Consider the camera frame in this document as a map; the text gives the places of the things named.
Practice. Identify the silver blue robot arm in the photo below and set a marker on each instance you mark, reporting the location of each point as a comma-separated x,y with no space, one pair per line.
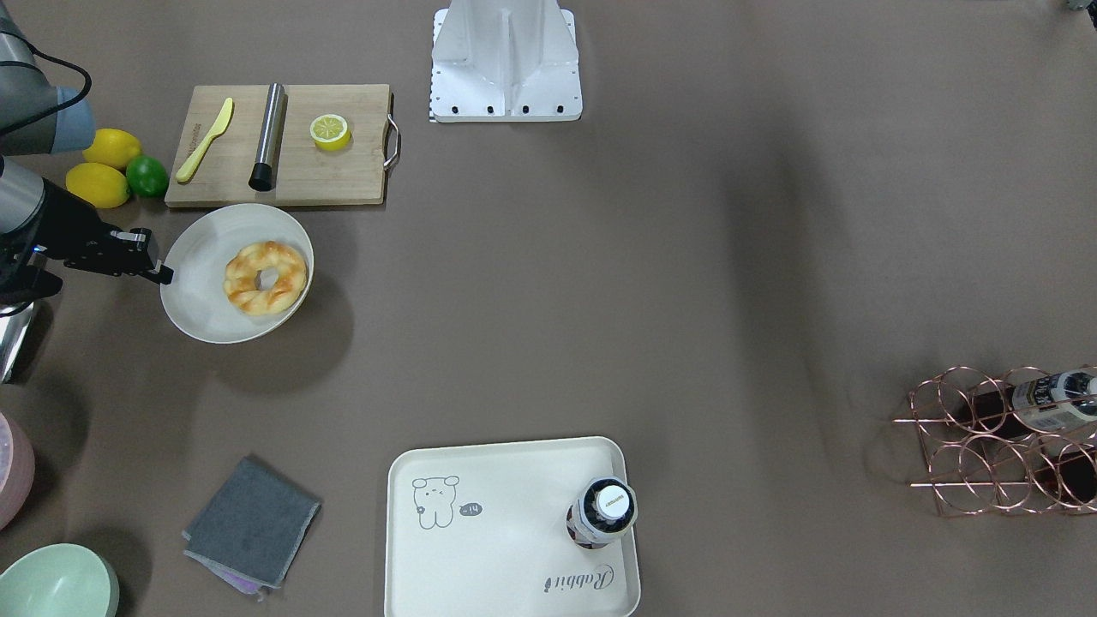
44,110

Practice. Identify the rose gold wire bottle rack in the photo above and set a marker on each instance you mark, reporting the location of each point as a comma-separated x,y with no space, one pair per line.
979,460

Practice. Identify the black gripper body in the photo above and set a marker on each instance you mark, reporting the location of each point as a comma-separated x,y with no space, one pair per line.
65,226

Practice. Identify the grey folded cloth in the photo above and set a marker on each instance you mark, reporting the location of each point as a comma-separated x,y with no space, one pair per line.
249,533

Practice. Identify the pink bowl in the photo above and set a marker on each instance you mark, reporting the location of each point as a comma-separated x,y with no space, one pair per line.
17,469

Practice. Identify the yellow plastic knife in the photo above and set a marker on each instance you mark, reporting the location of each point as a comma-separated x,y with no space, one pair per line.
187,170

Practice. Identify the half lemon slice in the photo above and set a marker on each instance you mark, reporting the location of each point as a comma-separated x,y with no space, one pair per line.
330,132

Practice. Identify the mint green bowl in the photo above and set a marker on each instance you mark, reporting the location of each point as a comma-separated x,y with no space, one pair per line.
63,579

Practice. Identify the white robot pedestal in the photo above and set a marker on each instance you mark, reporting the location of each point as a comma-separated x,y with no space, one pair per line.
504,62

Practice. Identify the cream rectangular tray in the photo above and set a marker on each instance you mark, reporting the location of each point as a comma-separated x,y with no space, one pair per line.
481,530

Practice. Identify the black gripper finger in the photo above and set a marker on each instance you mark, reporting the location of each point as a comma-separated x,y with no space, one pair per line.
162,275

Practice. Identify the steel cylinder black cap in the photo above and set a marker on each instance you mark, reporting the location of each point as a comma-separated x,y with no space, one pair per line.
263,176

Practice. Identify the white round plate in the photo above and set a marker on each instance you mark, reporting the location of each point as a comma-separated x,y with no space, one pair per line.
195,301

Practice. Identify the green lime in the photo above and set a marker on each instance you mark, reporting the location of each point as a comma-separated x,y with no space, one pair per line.
147,177

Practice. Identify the dark bottle in rack upper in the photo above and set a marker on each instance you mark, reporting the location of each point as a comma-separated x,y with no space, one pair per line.
1057,402

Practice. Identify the metal scoop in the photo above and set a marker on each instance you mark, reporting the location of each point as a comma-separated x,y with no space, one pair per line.
15,324

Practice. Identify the bamboo cutting board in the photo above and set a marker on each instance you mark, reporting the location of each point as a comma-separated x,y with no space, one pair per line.
304,175

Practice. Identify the glazed twisted donut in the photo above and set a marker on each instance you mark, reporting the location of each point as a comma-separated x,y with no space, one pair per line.
265,278

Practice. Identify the yellow lemon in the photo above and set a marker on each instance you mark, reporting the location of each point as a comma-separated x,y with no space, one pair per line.
114,147
100,185

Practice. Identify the dark sauce bottle on tray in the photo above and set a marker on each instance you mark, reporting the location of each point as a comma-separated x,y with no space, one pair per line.
603,512

